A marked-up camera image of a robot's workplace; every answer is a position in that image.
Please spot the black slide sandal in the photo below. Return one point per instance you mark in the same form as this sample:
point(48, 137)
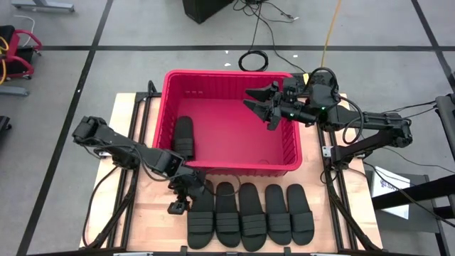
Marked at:
point(252, 224)
point(227, 220)
point(183, 135)
point(301, 220)
point(278, 220)
point(200, 224)

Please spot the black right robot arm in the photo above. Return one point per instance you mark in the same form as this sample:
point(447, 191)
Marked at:
point(377, 122)

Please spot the grey side cart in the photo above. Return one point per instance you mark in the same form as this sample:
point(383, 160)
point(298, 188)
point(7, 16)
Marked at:
point(423, 222)

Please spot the black chair base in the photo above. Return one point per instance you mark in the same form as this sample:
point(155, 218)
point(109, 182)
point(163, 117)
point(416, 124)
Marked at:
point(4, 122)

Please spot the white printed paper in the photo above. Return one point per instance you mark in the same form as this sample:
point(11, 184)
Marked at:
point(389, 199)

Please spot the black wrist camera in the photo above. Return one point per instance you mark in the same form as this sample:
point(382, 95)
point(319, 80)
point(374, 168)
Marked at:
point(292, 87)

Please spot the black frame post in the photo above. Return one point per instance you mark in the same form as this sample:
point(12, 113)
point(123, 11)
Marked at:
point(446, 121)

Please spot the black box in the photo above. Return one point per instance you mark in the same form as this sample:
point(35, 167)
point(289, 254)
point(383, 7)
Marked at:
point(206, 9)

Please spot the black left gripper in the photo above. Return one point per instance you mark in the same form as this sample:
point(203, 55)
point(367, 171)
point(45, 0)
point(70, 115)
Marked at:
point(186, 181)

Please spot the red creeper stool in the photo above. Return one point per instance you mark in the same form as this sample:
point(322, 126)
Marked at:
point(12, 42)

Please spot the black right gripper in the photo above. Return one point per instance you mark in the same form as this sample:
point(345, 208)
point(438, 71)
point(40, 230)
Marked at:
point(298, 113)

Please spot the red plastic bin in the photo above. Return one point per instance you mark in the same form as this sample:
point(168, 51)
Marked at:
point(231, 135)

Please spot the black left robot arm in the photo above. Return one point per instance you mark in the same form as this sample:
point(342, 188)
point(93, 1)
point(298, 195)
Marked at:
point(106, 137)

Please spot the black frame beam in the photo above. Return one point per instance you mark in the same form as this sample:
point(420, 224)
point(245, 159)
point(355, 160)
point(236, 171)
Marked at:
point(419, 192)

